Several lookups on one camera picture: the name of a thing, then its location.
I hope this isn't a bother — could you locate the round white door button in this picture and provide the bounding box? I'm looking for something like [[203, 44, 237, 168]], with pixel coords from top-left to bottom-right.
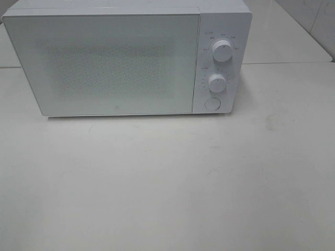
[[205, 98, 220, 111]]

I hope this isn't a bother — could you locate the white dial knob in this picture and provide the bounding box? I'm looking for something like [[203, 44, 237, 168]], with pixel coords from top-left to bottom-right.
[[211, 38, 233, 62], [208, 73, 227, 93]]

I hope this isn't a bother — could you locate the white microwave door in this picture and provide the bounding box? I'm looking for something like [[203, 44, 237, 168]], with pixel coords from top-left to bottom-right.
[[4, 15, 199, 117]]

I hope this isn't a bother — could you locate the white microwave oven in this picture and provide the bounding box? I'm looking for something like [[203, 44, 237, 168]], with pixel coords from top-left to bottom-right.
[[2, 7, 252, 117]]

